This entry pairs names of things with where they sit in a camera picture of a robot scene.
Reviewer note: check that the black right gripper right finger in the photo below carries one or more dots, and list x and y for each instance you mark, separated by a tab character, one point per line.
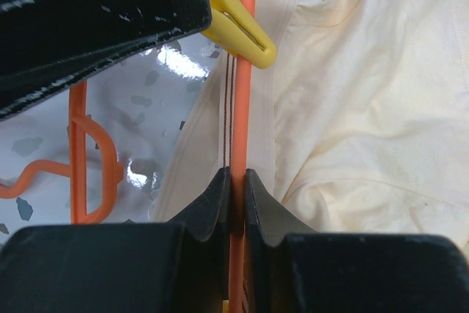
292	268

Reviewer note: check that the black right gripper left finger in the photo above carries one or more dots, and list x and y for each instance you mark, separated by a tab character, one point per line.
176	266

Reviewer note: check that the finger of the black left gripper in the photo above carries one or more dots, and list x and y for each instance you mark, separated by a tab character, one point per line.
38	33
23	90

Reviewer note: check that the yellow clothespin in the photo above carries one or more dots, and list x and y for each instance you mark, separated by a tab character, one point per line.
235	30
225	306

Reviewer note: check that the orange hanger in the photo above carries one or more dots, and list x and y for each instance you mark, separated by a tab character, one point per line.
95	172

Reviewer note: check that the cream underwear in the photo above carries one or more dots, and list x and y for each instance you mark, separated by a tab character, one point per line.
361	125

